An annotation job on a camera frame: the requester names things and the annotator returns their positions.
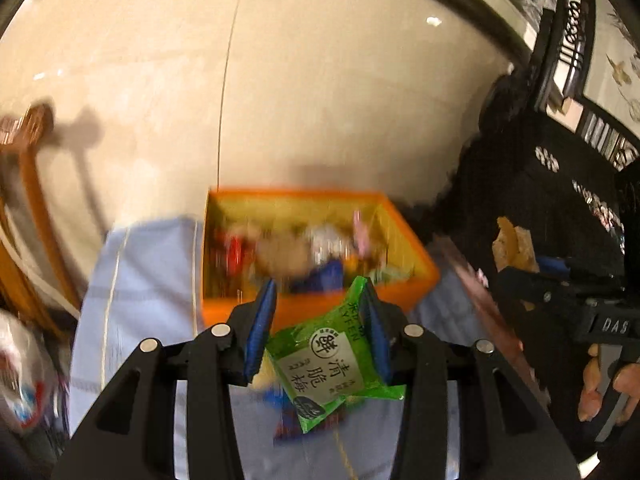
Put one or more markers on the orange noodle snack packet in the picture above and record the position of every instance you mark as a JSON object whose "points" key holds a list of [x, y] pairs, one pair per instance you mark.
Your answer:
{"points": [[513, 247]]}

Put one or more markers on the bright green snack packet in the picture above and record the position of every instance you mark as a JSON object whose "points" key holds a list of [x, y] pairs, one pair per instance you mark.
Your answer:
{"points": [[328, 359]]}

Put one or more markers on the blue checked tablecloth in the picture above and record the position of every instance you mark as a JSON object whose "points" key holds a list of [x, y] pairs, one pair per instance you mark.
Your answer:
{"points": [[146, 283]]}

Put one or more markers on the dark carved wooden bench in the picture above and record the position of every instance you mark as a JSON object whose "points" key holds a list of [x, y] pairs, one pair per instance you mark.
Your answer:
{"points": [[582, 213]]}

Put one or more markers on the person right hand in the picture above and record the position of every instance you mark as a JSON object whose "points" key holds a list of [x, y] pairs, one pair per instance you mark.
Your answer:
{"points": [[626, 381]]}

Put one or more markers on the white plastic bag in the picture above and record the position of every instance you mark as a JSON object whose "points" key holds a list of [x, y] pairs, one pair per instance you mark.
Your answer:
{"points": [[27, 375]]}

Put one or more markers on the orange cardboard box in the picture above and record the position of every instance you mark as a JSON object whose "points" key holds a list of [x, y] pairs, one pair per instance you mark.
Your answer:
{"points": [[313, 243]]}

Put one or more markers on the pink patterned mat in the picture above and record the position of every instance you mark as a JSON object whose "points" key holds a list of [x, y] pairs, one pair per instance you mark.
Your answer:
{"points": [[500, 333]]}

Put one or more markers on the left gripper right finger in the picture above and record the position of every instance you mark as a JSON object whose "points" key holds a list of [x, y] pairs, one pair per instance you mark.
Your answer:
{"points": [[409, 355]]}

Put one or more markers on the carved brown wooden chair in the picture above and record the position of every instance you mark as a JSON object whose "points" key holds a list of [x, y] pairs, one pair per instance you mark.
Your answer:
{"points": [[20, 139]]}

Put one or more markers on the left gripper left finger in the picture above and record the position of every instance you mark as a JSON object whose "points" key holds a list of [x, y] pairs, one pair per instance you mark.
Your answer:
{"points": [[227, 354]]}

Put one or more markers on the blue cookie packet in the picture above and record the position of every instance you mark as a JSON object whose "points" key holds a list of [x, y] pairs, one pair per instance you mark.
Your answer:
{"points": [[302, 417]]}

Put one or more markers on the floral painted screen panel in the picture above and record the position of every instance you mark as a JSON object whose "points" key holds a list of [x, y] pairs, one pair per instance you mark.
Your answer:
{"points": [[613, 76]]}

